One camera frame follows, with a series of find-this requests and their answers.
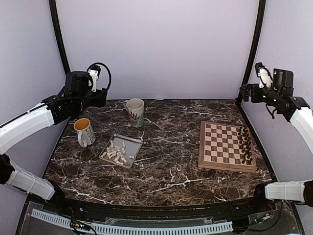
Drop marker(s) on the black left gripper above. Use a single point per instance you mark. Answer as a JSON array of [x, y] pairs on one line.
[[100, 101]]

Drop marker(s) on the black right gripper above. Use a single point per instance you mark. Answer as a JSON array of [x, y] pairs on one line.
[[255, 99]]

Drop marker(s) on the silver metal tray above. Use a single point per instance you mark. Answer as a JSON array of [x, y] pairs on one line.
[[133, 146]]

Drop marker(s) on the wooden chessboard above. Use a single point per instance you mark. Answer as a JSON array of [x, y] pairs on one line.
[[219, 148]]

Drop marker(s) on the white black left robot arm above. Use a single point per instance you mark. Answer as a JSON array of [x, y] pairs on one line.
[[78, 93]]

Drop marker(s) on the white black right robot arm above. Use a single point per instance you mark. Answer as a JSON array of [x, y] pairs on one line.
[[276, 90]]

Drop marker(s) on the dark chess pieces row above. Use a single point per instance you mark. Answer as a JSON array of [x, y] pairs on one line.
[[245, 145]]

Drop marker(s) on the white pieces pile in tray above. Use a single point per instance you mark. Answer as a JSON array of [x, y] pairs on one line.
[[117, 154]]

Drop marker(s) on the white floral ceramic mug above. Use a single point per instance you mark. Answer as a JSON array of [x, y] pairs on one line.
[[135, 108]]

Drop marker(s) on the white mug orange interior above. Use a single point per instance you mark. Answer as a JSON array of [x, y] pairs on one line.
[[85, 133]]

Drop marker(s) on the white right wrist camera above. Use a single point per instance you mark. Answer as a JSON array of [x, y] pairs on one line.
[[264, 75]]

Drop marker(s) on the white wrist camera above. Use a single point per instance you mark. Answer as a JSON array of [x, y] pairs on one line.
[[94, 73], [264, 75]]

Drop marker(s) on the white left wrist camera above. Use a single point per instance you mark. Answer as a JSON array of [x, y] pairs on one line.
[[94, 73]]

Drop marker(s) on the right black frame post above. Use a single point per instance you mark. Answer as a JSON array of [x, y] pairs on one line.
[[255, 40]]

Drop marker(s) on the black frame post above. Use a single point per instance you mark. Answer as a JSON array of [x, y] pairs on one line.
[[255, 40], [58, 35]]

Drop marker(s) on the left black frame post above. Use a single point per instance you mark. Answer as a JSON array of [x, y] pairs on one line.
[[58, 35]]

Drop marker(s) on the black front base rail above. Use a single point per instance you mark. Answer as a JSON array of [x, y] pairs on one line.
[[86, 206]]

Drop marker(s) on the white slotted cable duct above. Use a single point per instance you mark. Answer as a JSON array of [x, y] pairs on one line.
[[131, 228]]

